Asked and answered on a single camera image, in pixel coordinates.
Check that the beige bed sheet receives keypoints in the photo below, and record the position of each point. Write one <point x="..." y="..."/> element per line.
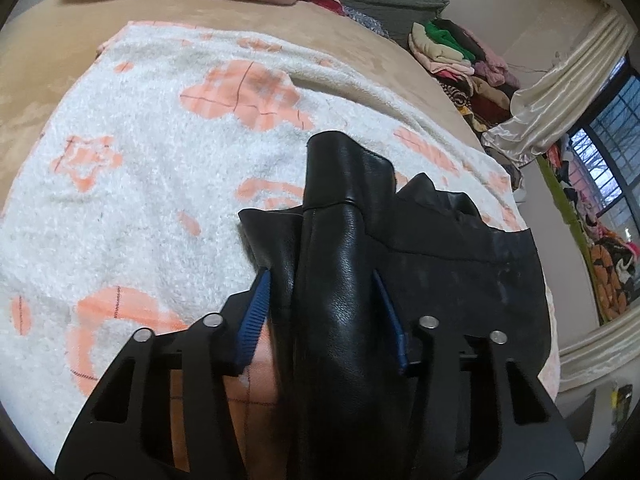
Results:
<point x="50" y="50"/>

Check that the heap of colourful clothes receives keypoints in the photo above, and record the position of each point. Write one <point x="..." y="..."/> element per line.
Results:
<point x="610" y="265"/>

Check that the white pink printed blanket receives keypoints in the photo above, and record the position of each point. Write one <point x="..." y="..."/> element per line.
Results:
<point x="150" y="200"/>

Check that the pile of folded clothes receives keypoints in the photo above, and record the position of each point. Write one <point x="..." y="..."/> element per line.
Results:
<point x="460" y="70"/>

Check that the red cloth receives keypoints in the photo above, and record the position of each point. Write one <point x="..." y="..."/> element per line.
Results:
<point x="327" y="2"/>

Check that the green cloth strip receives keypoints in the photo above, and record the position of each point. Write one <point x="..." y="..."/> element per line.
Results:
<point x="562" y="200"/>

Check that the black leather jacket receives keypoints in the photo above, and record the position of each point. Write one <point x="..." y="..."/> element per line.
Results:
<point x="340" y="310"/>

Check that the blue patterned cloth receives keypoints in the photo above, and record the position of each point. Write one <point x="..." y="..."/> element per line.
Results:
<point x="365" y="20"/>

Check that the barred window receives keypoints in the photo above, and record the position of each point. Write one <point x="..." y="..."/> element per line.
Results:
<point x="610" y="150"/>

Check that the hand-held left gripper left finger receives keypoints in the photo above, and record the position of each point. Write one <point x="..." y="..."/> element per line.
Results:
<point x="252" y="322"/>

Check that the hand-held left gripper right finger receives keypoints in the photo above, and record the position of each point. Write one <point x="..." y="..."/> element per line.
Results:
<point x="395" y="340"/>

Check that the cream satin curtain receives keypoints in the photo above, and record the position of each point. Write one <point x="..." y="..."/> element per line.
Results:
<point x="560" y="90"/>
<point x="600" y="345"/>

